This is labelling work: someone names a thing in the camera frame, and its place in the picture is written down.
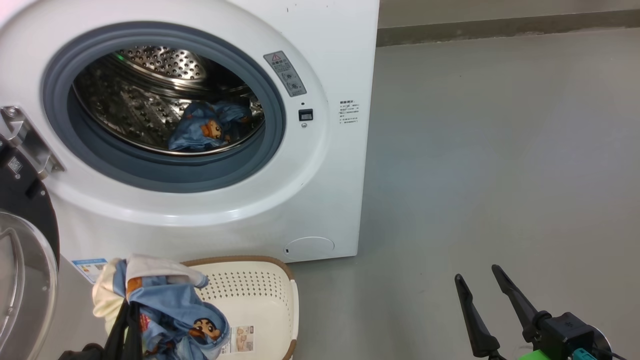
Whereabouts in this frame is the silver metal door hinge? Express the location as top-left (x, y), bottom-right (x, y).
top-left (0, 105), bottom-right (66, 180)

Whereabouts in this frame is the cream perforated laundry basket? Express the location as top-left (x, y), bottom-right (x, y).
top-left (180, 255), bottom-right (300, 360)

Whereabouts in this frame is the round white filter cover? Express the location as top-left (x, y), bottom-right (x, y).
top-left (285, 236), bottom-right (335, 261)

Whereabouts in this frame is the black round glass washer door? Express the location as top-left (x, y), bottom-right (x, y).
top-left (0, 140), bottom-right (61, 360)

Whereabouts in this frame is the white front-load washing machine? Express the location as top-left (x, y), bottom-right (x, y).
top-left (0, 0), bottom-right (380, 263)

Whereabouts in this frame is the grey rubber door gasket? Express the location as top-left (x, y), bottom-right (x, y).
top-left (41, 21), bottom-right (287, 194)

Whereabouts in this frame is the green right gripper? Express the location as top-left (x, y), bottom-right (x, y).
top-left (454, 264), bottom-right (553, 360)

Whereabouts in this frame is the grey warning sticker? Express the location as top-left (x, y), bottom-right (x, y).
top-left (263, 50), bottom-right (307, 98)

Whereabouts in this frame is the cream and blue cartoon garment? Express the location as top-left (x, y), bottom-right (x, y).
top-left (92, 253), bottom-right (232, 360)

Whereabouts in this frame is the perforated steel washer drum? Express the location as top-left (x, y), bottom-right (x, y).
top-left (72, 45), bottom-right (266, 157)

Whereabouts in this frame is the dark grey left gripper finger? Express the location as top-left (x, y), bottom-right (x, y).
top-left (104, 302), bottom-right (130, 360)
top-left (129, 300), bottom-right (143, 360)

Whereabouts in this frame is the paper label inside basket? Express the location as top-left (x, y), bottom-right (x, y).
top-left (217, 325), bottom-right (255, 355)

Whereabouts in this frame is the blue energy label sticker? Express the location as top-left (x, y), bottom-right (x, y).
top-left (71, 258), bottom-right (108, 285)

